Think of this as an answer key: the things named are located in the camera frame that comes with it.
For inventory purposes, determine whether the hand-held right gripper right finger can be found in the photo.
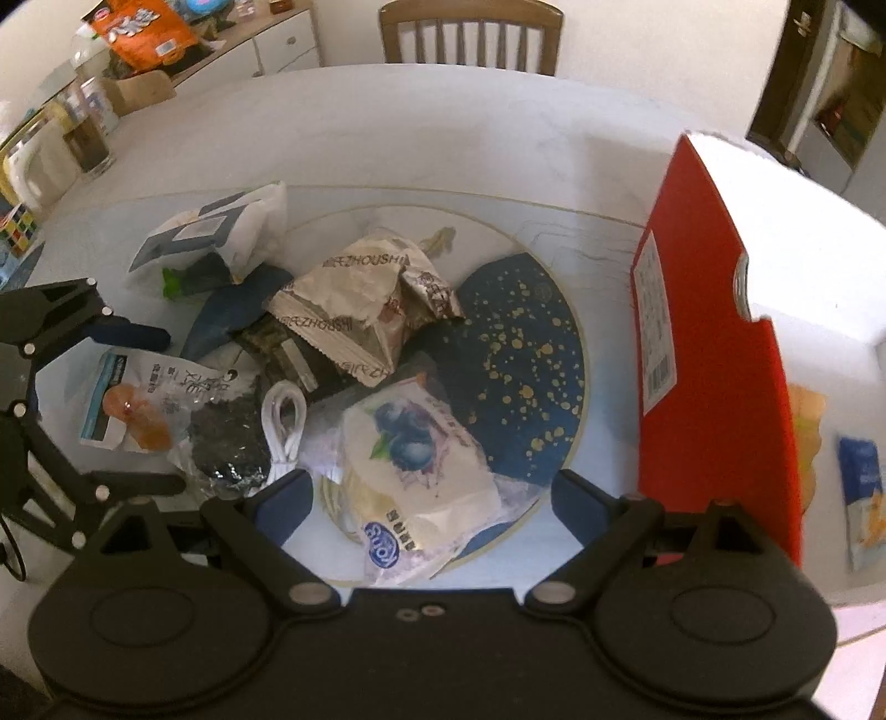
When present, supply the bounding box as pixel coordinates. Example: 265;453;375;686
524;468;767;615

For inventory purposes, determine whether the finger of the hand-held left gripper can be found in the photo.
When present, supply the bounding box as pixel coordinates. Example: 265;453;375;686
0;277;173;361
0;405;188;555

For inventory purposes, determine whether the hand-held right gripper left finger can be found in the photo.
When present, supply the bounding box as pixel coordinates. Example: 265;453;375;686
100;469;343;619

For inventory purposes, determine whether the small green wrapper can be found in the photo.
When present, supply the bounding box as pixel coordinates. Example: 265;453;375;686
161;269;209;300

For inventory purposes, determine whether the clear packet with orange item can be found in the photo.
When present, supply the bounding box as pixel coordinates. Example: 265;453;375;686
78;349;243;454

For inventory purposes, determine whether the clear packet with black contents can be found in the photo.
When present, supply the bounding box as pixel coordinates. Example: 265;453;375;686
169;388;274;500

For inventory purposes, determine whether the white cable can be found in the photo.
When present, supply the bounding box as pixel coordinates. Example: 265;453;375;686
261;379;309;486

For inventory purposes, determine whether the blueberry bread packet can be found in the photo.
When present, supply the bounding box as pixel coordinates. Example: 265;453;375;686
322;374;548;589

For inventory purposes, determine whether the white and navy plastic bag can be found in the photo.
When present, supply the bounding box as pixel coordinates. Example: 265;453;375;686
125;181;288;299

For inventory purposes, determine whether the red cardboard box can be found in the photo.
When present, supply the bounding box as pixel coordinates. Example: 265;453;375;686
626;131;886;648

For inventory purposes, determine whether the white marble desktop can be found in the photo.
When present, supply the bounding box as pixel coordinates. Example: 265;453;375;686
0;62;886;624

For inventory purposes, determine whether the dark camouflage packet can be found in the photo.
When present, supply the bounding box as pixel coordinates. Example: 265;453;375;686
231;315;347;403

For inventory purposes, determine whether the colourful puzzle cube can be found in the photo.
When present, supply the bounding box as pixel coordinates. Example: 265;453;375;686
0;200;46;260

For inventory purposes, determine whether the pale yellow plastic container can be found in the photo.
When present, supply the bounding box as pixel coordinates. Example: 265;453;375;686
3;128;77;209

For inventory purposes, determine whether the glass jar with dark contents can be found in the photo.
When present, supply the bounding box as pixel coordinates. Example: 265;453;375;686
65;114;119;181

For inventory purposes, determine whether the crumpled beige snack wrapper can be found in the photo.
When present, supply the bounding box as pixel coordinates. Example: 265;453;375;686
269;235;434;389

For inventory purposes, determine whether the brown cardboard box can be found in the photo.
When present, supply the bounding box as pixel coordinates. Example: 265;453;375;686
107;69;177;115

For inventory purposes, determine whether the small silver brown wrapper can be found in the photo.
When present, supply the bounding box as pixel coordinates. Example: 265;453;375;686
401;266;465;326

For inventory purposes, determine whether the blue snack packet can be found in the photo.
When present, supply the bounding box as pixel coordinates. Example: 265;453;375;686
837;435;886;572

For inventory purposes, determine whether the orange snack bag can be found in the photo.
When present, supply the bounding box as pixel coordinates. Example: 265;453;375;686
86;0;202;74

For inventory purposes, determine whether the white sideboard cabinet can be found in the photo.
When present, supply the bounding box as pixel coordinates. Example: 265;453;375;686
166;7;323;88

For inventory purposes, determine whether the wooden chair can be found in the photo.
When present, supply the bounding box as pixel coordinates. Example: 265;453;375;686
377;0;565;77

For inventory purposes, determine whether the dark wooden shelf cabinet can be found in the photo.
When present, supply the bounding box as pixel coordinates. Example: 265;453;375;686
746;0;886;193

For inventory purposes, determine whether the black cable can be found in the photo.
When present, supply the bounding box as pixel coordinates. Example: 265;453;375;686
0;516;29;583

